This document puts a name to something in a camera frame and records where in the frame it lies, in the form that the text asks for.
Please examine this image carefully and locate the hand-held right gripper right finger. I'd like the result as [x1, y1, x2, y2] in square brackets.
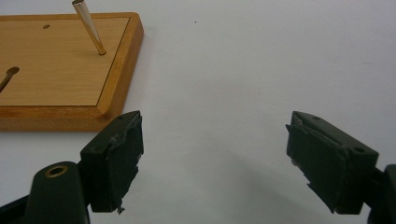
[285, 110, 380, 216]

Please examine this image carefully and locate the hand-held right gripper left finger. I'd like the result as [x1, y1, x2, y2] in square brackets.
[79, 110, 145, 215]

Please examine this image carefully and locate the wooden photo frame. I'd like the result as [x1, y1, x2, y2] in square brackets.
[0, 12, 145, 133]

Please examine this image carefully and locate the metal frame stand pin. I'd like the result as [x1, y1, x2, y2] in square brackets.
[71, 0, 107, 57]

